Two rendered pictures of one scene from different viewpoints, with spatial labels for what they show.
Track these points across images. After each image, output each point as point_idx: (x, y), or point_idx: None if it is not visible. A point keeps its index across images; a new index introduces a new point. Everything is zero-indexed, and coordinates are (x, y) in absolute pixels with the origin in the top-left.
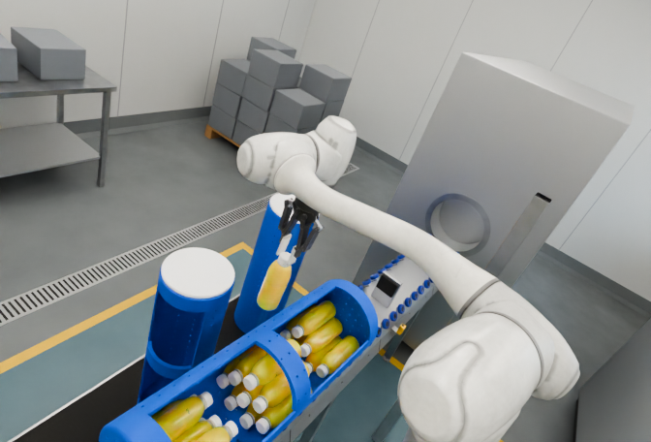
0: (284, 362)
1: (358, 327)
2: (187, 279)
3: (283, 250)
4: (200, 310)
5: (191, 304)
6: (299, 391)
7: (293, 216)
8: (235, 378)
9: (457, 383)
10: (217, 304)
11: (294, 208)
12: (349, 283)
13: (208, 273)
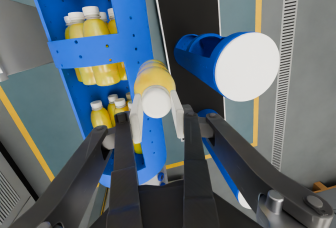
0: (71, 43)
1: (113, 160)
2: (245, 53)
3: (171, 107)
4: (212, 53)
5: (220, 45)
6: (50, 49)
7: (198, 175)
8: (110, 8)
9: None
10: (209, 69)
11: (231, 224)
12: (140, 182)
13: (240, 75)
